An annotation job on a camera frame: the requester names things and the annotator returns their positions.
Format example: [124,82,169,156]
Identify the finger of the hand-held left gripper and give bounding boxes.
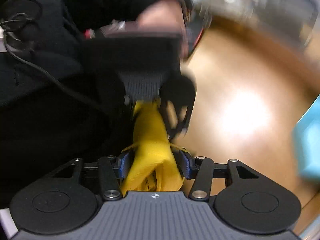
[160,99,194,142]

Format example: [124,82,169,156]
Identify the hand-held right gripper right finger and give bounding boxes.
[175,149,267,201]

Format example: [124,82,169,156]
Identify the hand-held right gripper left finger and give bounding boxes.
[46,150,134,201]

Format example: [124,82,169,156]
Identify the yellow shopping bag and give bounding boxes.
[120,99,187,193]

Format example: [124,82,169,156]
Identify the person's left forearm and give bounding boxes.
[62,0,175,30]

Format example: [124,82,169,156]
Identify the black folded bag red tabs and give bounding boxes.
[186,17,208,58]

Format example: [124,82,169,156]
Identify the person's left hand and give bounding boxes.
[136,0,190,58]

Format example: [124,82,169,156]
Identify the person's black jacket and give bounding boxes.
[0,0,135,209]

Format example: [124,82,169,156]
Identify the blue hexagonal box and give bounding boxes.
[291,99,320,180]

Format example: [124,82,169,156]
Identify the striped glass partition panel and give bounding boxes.
[200,0,315,50]

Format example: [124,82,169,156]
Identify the black cable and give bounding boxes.
[0,0,108,112]

